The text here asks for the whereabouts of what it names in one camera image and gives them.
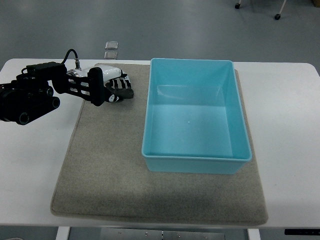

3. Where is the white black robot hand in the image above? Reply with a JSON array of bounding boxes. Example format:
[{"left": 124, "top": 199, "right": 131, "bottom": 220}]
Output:
[{"left": 67, "top": 63, "right": 132, "bottom": 106}]

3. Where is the brown hippo toy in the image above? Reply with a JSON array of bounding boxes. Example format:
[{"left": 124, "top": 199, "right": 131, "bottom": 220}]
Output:
[{"left": 105, "top": 85, "right": 134, "bottom": 99}]

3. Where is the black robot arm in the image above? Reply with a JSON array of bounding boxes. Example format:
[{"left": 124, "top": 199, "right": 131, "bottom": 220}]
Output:
[{"left": 0, "top": 58, "right": 106, "bottom": 125}]

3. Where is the blue plastic box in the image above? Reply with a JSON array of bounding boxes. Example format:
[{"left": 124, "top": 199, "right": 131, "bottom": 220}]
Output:
[{"left": 141, "top": 58, "right": 253, "bottom": 174}]

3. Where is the lower floor socket plate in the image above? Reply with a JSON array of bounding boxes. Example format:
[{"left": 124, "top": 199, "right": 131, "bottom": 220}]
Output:
[{"left": 104, "top": 51, "right": 118, "bottom": 60}]

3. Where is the floor socket plate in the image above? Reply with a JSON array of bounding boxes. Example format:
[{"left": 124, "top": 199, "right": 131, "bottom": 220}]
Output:
[
  {"left": 105, "top": 41, "right": 119, "bottom": 50},
  {"left": 104, "top": 51, "right": 118, "bottom": 60}
]

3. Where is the upper floor socket plate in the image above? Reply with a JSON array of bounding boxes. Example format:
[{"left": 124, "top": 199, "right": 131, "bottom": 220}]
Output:
[{"left": 105, "top": 41, "right": 119, "bottom": 50}]

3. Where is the beige felt mat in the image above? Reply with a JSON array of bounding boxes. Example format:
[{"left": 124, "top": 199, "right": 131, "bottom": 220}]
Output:
[{"left": 50, "top": 64, "right": 268, "bottom": 226}]

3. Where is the metal table crossbar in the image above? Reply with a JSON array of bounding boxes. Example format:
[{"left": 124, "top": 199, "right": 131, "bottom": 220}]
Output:
[{"left": 99, "top": 228, "right": 226, "bottom": 240}]

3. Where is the white left table leg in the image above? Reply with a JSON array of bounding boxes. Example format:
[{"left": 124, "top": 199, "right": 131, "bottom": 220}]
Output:
[{"left": 55, "top": 226, "right": 71, "bottom": 240}]

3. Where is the white table leg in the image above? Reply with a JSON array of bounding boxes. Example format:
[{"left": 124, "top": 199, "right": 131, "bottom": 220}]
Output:
[
  {"left": 247, "top": 228, "right": 261, "bottom": 240},
  {"left": 55, "top": 226, "right": 71, "bottom": 240}
]

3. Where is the right chair caster wheel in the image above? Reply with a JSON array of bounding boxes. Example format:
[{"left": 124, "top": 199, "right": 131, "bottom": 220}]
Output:
[{"left": 274, "top": 14, "right": 281, "bottom": 20}]

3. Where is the white chair leg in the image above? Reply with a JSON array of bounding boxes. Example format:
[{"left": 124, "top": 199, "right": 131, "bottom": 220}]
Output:
[{"left": 277, "top": 0, "right": 287, "bottom": 16}]

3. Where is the white right table leg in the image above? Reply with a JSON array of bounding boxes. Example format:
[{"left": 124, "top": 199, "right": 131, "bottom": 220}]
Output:
[{"left": 247, "top": 228, "right": 261, "bottom": 240}]

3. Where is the black table control panel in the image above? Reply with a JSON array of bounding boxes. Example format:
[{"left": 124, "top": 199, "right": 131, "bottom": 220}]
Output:
[{"left": 284, "top": 228, "right": 320, "bottom": 236}]

